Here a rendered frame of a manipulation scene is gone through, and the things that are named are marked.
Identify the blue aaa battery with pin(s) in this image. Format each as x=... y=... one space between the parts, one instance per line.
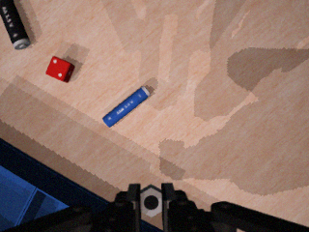
x=121 y=110

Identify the blue bin rack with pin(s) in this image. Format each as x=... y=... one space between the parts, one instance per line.
x=47 y=192

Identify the red die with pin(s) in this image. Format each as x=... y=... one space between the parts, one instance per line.
x=60 y=69

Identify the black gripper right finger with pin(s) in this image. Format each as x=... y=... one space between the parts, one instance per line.
x=223 y=217

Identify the grey hex nut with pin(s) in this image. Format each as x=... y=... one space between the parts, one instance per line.
x=151 y=201

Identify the black aa battery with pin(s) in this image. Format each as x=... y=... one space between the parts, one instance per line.
x=13 y=24

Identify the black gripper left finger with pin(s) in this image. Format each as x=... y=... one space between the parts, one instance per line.
x=118 y=216

